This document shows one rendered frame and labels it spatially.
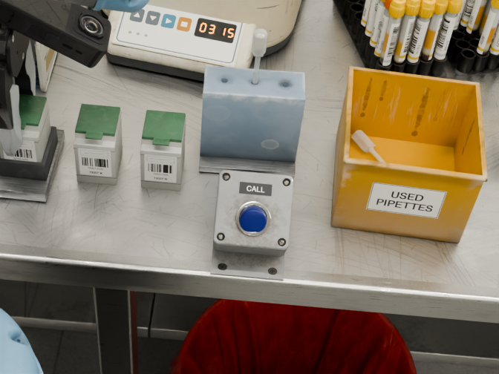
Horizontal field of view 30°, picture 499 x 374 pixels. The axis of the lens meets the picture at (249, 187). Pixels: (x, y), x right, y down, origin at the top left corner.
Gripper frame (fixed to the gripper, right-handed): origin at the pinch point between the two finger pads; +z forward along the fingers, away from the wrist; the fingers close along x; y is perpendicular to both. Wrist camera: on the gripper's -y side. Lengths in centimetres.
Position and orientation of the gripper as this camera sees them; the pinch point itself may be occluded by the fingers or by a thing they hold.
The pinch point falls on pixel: (24, 125)
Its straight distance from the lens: 93.7
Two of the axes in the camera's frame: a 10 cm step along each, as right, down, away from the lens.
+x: -0.7, 7.5, -6.6
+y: -9.9, -1.0, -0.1
